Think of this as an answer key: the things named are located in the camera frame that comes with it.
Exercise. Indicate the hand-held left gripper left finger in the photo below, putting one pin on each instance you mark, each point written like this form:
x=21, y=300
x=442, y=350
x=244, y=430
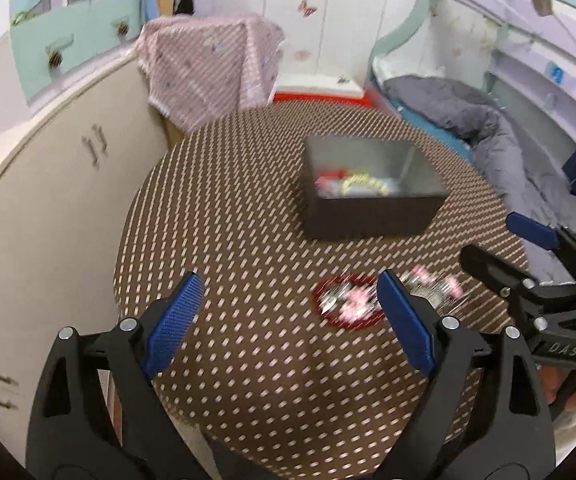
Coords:
x=175, y=320

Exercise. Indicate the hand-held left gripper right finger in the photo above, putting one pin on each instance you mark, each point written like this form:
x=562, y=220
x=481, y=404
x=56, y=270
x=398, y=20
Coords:
x=408, y=320

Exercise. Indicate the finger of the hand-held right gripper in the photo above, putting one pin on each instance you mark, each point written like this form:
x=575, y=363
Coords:
x=533, y=230
x=493, y=267

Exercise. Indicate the pink white charm jewelry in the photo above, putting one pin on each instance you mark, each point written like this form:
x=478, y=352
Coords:
x=355, y=305

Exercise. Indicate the dark grey metal box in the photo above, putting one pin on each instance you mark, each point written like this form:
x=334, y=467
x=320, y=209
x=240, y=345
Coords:
x=368, y=220

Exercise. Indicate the grey duvet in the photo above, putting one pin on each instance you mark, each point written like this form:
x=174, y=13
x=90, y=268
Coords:
x=498, y=150

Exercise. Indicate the brown polka dot tablecloth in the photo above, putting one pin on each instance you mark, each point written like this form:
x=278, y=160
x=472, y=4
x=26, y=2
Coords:
x=248, y=210

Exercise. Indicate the small blue object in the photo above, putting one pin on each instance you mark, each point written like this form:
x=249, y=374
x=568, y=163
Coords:
x=558, y=75

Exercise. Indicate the beige cabinet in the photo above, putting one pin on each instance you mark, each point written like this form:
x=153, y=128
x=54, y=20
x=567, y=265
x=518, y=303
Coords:
x=53, y=220

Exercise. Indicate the white pillow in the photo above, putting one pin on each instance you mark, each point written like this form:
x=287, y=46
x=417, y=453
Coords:
x=393, y=67

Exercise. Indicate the mint bed headboard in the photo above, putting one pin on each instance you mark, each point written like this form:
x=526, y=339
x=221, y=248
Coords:
x=403, y=25

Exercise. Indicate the white bedside table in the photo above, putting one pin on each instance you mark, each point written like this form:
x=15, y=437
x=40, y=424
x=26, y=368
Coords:
x=318, y=94

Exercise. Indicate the pink bear print cloth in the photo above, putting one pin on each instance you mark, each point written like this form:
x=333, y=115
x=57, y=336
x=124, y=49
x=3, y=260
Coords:
x=208, y=65

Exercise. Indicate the round drawer knob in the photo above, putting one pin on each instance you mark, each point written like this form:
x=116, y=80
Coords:
x=121, y=28
x=54, y=58

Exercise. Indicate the mint wardrobe drawer front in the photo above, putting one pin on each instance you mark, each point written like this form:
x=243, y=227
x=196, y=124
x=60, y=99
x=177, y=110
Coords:
x=83, y=35

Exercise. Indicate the white wall shelf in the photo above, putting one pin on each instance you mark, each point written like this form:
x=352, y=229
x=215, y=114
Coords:
x=543, y=75

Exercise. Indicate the pale butterfly wall sticker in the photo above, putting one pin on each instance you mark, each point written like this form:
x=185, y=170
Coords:
x=302, y=54

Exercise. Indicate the pink butterfly wall sticker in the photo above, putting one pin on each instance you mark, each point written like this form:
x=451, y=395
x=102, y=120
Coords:
x=307, y=8

